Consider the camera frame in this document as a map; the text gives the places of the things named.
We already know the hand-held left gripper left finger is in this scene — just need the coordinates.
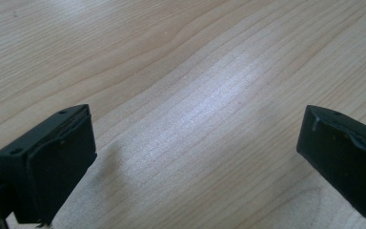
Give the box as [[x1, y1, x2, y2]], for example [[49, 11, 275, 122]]
[[0, 103, 98, 227]]

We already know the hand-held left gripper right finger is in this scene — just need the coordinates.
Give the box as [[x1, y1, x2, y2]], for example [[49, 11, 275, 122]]
[[295, 104, 366, 223]]

